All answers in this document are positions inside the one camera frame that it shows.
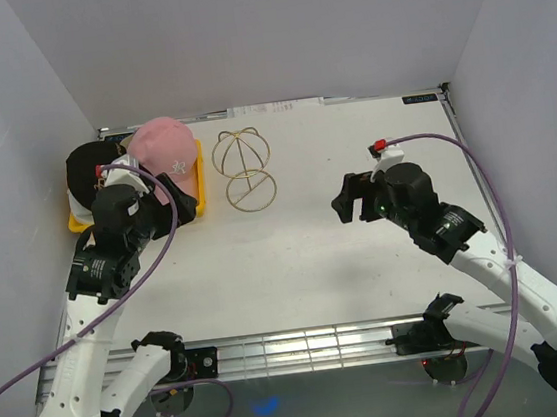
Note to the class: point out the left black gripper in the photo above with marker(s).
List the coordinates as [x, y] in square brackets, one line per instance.
[183, 202]

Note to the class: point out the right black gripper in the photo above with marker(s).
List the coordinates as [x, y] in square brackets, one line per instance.
[360, 186]

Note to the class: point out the pink baseball cap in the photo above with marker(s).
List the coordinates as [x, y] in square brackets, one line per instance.
[165, 145]

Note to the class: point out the black cap gold logo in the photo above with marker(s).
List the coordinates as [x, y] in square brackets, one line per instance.
[81, 165]

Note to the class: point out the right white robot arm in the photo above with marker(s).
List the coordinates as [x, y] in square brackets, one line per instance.
[403, 195]

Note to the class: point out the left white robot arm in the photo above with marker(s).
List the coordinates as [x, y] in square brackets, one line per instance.
[105, 263]

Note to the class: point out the white cap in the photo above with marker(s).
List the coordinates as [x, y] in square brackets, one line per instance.
[80, 213]

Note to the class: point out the beige baseball cap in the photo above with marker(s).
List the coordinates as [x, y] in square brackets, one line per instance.
[123, 146]

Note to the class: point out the yellow plastic tray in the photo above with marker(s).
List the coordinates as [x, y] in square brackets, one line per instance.
[76, 226]

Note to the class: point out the white paper label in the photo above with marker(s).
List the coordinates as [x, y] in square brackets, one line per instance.
[274, 107]

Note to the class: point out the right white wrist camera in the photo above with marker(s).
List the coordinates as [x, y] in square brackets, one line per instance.
[387, 153]

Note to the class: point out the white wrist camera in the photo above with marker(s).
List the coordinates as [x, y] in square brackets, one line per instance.
[122, 176]
[387, 153]

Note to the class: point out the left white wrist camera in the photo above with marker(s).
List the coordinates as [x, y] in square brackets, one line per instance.
[122, 176]

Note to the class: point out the gold wire hat stand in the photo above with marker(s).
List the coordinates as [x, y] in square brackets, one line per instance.
[241, 157]

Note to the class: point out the aluminium front rail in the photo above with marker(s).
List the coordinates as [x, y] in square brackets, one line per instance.
[308, 350]

